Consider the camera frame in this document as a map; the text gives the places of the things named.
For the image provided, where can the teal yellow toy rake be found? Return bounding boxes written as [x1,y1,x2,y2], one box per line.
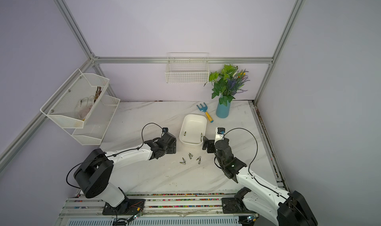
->
[196,103,213,123]

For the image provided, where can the brown dried twigs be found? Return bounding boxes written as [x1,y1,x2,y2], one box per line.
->
[94,86,102,103]

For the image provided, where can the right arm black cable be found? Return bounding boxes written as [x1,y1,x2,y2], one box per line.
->
[213,127,312,226]

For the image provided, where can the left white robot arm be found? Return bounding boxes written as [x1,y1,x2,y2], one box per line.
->
[73,132,177,211]

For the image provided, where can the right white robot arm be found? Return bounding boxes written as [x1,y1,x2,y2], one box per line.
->
[202,136,318,226]

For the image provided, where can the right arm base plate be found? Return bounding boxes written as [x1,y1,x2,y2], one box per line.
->
[221,197,255,214]

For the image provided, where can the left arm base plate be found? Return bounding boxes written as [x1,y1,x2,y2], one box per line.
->
[102,199,146,216]

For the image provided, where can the artificial green plant bouquet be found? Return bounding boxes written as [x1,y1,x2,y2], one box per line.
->
[208,64,250,106]

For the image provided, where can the clear plastic bag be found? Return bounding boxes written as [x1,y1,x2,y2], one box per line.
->
[74,96,95,121]

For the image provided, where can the aluminium frame corner post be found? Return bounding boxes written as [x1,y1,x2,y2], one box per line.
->
[253,0,306,107]

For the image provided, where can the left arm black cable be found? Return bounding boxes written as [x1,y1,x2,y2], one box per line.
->
[65,122,164,189]

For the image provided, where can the upper white mesh shelf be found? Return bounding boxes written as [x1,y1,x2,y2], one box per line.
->
[40,69,109,129]

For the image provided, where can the teal cylindrical vase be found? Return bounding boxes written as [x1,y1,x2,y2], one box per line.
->
[216,96,231,119]

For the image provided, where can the lower white mesh shelf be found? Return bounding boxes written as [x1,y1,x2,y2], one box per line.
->
[71,95,120,146]

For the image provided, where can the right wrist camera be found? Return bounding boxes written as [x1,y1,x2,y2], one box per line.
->
[214,127,226,143]

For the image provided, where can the white wire wall basket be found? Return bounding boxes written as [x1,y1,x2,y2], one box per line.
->
[165,52,210,84]

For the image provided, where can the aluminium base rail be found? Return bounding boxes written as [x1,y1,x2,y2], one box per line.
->
[59,192,303,218]

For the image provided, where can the white mesh shelf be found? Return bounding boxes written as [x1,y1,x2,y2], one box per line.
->
[40,69,109,129]
[71,95,120,146]

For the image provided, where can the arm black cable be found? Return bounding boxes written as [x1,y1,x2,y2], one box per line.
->
[213,127,312,226]
[65,122,164,189]

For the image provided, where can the white plastic storage box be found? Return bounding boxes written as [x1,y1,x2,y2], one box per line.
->
[179,114,208,147]

